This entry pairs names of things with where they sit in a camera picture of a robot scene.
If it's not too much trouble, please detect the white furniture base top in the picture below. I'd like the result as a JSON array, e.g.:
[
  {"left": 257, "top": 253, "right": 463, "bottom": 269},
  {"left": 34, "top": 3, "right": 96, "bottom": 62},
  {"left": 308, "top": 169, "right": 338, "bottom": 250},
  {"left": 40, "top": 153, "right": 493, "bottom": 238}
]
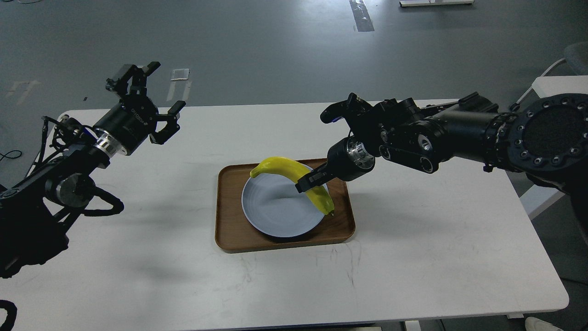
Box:
[{"left": 399, "top": 0, "right": 475, "bottom": 8}]

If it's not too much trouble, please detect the brown wooden tray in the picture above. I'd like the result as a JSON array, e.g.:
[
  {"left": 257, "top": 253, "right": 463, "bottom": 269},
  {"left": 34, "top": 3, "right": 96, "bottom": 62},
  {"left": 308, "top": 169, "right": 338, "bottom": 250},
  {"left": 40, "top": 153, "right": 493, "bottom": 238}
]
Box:
[{"left": 215, "top": 163, "right": 356, "bottom": 253}]

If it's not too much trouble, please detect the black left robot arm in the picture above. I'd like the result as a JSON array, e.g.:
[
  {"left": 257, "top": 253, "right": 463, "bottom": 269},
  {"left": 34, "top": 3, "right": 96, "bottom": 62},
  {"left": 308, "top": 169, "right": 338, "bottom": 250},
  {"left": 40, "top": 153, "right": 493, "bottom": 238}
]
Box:
[{"left": 0, "top": 62, "right": 186, "bottom": 279}]

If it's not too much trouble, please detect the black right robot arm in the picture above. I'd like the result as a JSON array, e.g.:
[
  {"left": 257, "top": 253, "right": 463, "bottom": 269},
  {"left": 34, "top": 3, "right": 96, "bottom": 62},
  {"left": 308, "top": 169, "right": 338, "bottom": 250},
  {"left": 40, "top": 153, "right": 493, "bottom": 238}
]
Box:
[{"left": 295, "top": 92, "right": 588, "bottom": 239}]

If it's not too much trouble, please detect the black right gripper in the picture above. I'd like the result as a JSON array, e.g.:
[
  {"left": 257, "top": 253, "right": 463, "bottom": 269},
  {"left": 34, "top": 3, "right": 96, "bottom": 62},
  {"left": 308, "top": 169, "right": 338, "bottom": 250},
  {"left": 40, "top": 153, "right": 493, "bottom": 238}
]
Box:
[{"left": 295, "top": 136, "right": 375, "bottom": 193}]

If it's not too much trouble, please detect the white shoe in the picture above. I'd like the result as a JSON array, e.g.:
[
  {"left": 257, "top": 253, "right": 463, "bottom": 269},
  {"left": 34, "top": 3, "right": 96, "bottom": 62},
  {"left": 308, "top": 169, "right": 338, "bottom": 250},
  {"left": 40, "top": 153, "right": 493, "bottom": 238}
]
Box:
[{"left": 525, "top": 317, "right": 563, "bottom": 331}]

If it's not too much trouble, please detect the grey office chair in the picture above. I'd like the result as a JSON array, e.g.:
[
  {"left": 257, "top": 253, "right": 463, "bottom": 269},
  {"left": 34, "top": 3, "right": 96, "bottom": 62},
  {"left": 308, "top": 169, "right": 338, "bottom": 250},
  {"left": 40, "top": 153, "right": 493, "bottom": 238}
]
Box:
[{"left": 509, "top": 41, "right": 588, "bottom": 111}]

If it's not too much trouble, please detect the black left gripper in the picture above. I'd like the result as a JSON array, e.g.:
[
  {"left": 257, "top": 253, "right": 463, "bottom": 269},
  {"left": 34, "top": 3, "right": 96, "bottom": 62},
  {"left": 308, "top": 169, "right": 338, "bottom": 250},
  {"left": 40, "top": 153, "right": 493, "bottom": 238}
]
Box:
[{"left": 94, "top": 61, "right": 186, "bottom": 156}]

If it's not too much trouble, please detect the yellow banana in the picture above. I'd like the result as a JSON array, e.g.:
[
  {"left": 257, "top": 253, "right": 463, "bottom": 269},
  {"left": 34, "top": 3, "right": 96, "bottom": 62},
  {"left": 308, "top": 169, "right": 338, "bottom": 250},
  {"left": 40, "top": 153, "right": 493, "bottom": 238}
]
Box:
[{"left": 249, "top": 156, "right": 335, "bottom": 215}]

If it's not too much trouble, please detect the light blue plate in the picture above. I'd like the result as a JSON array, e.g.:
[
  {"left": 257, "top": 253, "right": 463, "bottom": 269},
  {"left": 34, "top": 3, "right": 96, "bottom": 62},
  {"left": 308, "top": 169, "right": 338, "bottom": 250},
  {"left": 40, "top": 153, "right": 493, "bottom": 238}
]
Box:
[{"left": 241, "top": 174, "right": 327, "bottom": 238}]

